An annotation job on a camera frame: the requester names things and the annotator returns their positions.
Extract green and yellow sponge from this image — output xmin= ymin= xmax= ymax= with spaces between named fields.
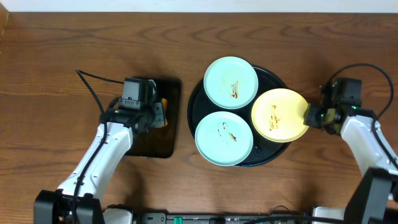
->
xmin=152 ymin=98 xmax=168 ymax=128

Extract yellow plate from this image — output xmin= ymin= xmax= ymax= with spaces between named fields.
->
xmin=251 ymin=88 xmax=309 ymax=142

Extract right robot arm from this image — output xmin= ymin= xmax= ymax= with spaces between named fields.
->
xmin=304 ymin=103 xmax=397 ymax=223

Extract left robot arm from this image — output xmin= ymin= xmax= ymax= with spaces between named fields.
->
xmin=34 ymin=98 xmax=167 ymax=223

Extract black rectangular tray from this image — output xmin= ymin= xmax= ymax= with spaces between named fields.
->
xmin=125 ymin=78 xmax=182 ymax=159

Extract black round tray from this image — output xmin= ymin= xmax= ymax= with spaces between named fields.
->
xmin=187 ymin=65 xmax=290 ymax=167

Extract lower light blue plate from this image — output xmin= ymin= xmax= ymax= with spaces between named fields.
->
xmin=194 ymin=111 xmax=254 ymax=166

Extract light blue plate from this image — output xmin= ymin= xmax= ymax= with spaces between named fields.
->
xmin=203 ymin=56 xmax=259 ymax=110
xmin=194 ymin=111 xmax=254 ymax=166

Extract upper light blue plate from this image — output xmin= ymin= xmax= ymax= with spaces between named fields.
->
xmin=203 ymin=56 xmax=259 ymax=110

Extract left black cable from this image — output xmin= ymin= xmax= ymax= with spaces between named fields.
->
xmin=70 ymin=69 xmax=125 ymax=224

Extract black cable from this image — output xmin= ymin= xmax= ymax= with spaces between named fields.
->
xmin=70 ymin=69 xmax=125 ymax=224
xmin=323 ymin=63 xmax=398 ymax=169

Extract right black cable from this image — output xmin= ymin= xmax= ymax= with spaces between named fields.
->
xmin=323 ymin=63 xmax=398 ymax=169

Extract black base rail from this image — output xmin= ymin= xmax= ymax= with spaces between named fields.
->
xmin=132 ymin=211 xmax=312 ymax=224

